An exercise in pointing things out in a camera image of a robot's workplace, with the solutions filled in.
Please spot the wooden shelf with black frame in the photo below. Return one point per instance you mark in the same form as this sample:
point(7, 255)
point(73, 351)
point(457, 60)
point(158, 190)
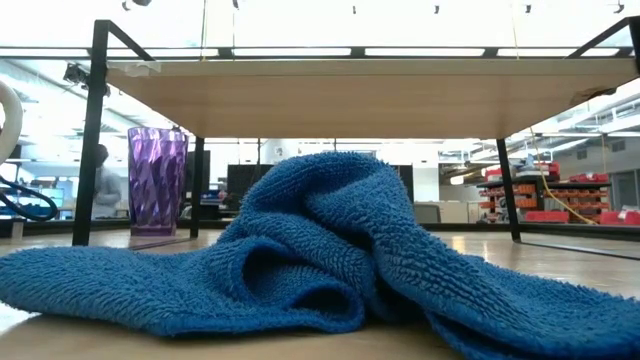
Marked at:
point(350, 100)

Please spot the purple faceted plastic tumbler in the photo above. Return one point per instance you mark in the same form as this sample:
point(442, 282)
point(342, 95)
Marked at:
point(157, 180)

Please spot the blue terry cloth towel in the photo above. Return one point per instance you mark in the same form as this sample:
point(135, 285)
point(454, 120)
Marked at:
point(325, 225)

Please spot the black computer monitor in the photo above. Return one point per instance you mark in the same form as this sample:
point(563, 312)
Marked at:
point(242, 182)

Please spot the person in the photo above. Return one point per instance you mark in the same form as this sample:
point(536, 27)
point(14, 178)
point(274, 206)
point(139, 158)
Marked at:
point(107, 190)

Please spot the shelving with red bins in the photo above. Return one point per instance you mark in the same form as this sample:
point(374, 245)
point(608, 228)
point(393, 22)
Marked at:
point(547, 216)

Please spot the black table rig frame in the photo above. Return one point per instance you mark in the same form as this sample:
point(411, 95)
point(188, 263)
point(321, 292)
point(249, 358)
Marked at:
point(470, 226)

